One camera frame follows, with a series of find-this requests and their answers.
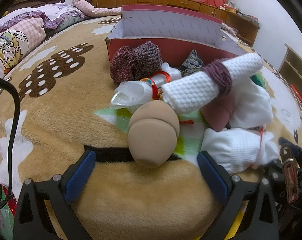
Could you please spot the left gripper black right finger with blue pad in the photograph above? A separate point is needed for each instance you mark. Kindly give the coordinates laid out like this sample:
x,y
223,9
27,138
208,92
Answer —
x,y
248,208

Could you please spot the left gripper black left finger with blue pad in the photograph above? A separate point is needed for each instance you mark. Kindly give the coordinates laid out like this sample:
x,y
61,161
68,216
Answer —
x,y
32,220

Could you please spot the white waffle towel roll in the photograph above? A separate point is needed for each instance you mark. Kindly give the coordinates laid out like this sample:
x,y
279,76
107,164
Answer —
x,y
215,80

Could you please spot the beige sock ball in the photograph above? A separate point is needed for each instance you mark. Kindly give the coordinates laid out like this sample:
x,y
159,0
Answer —
x,y
153,131

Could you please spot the white folded cloth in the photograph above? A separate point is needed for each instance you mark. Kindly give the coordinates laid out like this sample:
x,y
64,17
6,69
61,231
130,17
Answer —
x,y
252,105

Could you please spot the pink rolled sock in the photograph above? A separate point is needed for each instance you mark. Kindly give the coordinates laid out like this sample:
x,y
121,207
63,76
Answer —
x,y
218,111

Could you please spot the green white fabric item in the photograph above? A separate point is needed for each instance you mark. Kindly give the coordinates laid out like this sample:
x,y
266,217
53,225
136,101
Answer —
x,y
259,80

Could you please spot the light wooden shelf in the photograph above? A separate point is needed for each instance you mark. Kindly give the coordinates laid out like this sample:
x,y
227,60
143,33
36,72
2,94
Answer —
x,y
291,69

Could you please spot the tan cartoon plush blanket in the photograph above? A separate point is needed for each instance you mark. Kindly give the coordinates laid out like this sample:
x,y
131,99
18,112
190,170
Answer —
x,y
59,107

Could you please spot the clear white rolled cloth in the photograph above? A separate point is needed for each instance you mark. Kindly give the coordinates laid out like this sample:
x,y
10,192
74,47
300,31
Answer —
x,y
131,95

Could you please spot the long wooden cabinet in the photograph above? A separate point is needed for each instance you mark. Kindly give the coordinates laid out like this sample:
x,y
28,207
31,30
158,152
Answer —
x,y
247,30

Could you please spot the dark patterned fabric pouch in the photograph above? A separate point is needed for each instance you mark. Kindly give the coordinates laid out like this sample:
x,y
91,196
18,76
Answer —
x,y
192,64

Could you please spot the pink checked cartoon pillow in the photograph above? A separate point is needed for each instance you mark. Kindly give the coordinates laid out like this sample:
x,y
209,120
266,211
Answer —
x,y
19,40

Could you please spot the maroon knitted bundle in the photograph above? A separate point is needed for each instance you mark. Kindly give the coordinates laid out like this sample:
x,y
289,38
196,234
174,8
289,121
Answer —
x,y
133,64

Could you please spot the red cardboard box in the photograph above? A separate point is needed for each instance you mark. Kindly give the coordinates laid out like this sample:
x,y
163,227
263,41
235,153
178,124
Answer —
x,y
175,31

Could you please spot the purple ruffled pillow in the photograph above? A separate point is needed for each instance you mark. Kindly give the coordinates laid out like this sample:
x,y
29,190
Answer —
x,y
52,14

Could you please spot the pink rolled quilt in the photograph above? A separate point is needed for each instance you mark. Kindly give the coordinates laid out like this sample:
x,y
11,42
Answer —
x,y
89,10

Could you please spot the dark wooden headboard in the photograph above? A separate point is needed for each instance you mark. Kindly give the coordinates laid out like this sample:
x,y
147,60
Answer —
x,y
19,4

